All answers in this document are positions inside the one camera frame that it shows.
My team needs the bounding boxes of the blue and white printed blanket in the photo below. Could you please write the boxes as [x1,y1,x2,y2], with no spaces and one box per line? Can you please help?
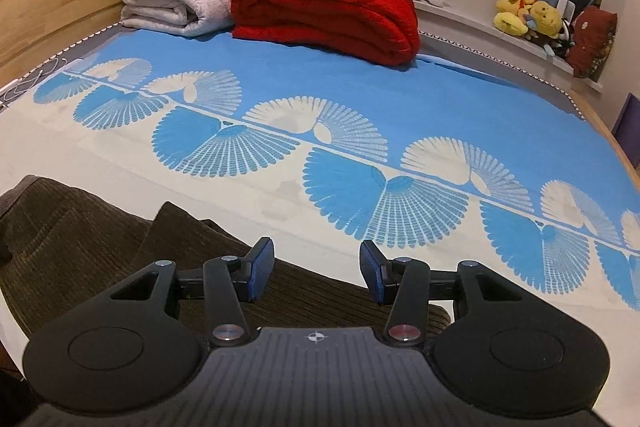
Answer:
[0,29,640,360]

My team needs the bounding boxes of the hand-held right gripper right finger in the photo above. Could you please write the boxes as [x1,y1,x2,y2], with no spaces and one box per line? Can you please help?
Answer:
[360,239,531,349]

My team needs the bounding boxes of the dark red plush cushion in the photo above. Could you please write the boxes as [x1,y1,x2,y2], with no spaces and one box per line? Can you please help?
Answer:
[566,5,619,79]

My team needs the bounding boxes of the brown corduroy pants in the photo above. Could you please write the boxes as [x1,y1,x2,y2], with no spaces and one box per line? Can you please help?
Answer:
[0,175,452,390]

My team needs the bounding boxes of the white window sill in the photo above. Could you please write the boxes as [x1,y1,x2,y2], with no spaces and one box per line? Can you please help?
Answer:
[414,0,607,94]

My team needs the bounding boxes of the red folded blanket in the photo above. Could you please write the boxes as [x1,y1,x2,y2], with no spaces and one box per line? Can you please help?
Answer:
[230,0,421,66]

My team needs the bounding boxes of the white cable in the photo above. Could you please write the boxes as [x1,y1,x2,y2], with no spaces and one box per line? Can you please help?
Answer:
[0,59,68,105]

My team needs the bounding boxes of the white fluffy folded blanket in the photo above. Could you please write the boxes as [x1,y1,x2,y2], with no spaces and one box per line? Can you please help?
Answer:
[119,0,237,38]

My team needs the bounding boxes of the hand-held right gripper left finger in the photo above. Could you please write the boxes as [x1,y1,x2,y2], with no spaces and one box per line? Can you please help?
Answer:
[107,237,276,350]

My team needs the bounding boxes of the purple object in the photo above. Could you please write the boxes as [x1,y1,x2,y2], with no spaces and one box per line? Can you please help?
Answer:
[611,93,640,168]

